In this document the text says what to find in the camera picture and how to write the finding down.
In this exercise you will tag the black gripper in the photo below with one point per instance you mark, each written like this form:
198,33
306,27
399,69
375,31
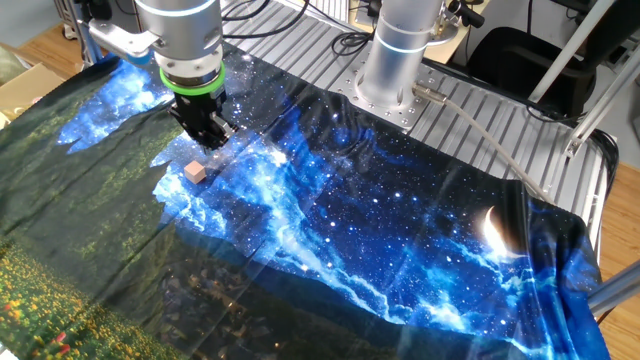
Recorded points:
195,115

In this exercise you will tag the small wooden cube block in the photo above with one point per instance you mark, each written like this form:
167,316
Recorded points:
194,172

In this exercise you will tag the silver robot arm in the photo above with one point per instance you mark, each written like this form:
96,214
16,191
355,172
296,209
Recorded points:
185,35

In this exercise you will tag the galaxy landscape printed cloth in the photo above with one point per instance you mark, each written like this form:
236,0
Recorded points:
350,225

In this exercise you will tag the brown cardboard box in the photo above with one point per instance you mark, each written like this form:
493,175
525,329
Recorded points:
25,90

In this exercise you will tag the grey green bag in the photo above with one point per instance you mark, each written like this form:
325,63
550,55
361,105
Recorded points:
10,65

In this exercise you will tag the beige wooden board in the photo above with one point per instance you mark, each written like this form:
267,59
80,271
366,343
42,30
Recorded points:
450,50

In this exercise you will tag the black office chair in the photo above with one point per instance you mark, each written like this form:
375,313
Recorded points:
505,55

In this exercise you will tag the black equipment case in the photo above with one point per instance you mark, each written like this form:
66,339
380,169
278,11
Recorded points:
625,30

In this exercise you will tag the grey metal pole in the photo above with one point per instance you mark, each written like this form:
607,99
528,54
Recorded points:
617,290

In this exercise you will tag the silver ribbed wrist camera bar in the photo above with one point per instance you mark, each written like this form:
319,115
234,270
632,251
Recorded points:
120,42

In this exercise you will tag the blue grey metal post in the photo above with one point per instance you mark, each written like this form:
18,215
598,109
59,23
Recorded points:
91,54

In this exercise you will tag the black box on camera bar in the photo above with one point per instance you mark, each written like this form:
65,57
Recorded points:
100,9

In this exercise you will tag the aluminium frame rack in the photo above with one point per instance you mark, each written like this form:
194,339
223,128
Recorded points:
64,22

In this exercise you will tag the silver robot base mount plate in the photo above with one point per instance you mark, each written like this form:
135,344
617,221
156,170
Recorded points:
410,117

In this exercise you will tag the black fixed camera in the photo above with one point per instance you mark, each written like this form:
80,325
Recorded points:
470,15

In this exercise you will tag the white aluminium frame pole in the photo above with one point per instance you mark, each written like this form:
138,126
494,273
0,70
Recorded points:
570,52

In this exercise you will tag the silver aluminium frame strut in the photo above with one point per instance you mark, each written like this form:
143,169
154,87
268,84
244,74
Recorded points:
600,110

